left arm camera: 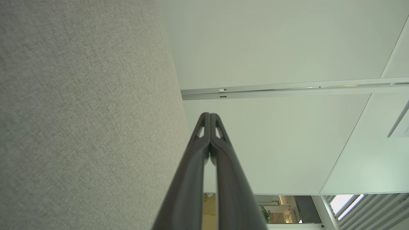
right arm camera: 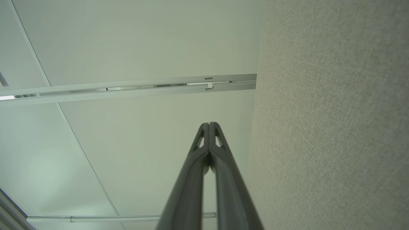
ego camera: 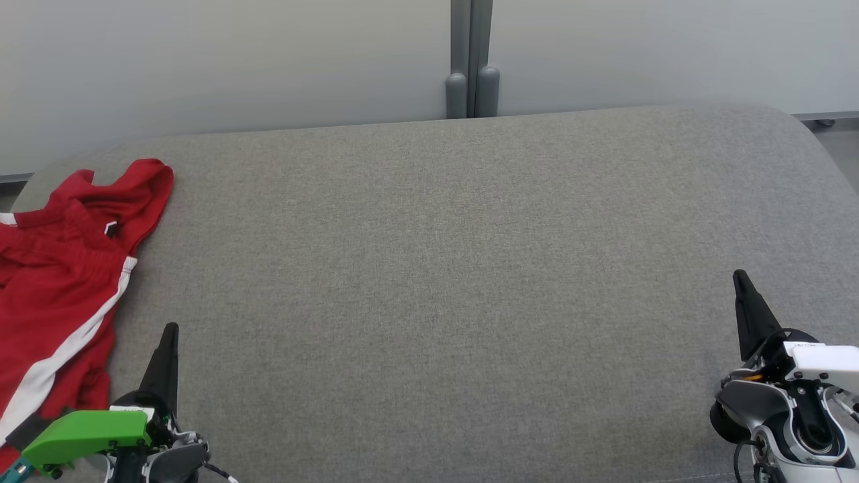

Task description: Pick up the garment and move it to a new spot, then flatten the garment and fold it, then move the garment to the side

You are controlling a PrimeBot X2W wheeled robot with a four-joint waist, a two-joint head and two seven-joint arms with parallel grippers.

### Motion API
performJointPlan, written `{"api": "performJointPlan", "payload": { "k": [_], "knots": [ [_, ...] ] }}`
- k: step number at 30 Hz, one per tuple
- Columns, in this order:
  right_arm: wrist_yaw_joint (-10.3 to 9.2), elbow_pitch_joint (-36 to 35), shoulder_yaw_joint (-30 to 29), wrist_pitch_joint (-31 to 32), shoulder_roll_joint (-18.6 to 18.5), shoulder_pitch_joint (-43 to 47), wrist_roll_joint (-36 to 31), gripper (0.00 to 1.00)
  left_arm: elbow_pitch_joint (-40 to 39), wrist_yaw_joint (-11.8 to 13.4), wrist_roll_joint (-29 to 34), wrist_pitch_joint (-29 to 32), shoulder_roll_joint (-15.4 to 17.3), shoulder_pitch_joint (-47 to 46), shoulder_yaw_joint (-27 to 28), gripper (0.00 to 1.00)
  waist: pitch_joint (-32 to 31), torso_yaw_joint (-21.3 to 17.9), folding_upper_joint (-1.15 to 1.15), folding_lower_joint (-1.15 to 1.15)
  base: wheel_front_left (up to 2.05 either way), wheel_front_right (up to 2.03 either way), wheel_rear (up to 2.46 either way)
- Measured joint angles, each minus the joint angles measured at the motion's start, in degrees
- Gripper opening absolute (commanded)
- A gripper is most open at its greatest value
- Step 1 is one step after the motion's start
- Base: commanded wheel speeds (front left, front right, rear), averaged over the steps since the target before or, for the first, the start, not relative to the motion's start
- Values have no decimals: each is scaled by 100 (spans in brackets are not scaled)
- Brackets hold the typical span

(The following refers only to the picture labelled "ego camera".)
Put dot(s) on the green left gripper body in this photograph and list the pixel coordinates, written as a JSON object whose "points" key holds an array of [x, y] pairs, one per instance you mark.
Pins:
{"points": [[87, 433]]}

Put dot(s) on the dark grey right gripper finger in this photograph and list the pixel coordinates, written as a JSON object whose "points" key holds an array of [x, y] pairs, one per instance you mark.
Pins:
{"points": [[751, 322]]}

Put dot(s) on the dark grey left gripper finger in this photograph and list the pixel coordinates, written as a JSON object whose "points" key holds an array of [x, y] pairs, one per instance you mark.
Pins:
{"points": [[164, 372]]}

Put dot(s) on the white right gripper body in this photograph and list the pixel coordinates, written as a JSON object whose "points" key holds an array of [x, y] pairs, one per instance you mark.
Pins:
{"points": [[819, 362]]}

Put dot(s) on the red shorts with Bulls print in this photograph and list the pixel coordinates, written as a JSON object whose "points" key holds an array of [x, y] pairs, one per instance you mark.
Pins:
{"points": [[54, 315]]}

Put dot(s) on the grey fabric sofa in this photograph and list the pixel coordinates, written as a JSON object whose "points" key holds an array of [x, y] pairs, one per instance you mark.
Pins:
{"points": [[436, 282]]}

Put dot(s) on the grey partition base rail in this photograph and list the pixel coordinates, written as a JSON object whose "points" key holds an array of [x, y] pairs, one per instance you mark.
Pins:
{"points": [[15, 178], [829, 117]]}

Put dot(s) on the grey partition joint post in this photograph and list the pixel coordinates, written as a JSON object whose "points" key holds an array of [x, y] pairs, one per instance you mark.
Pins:
{"points": [[473, 60]]}

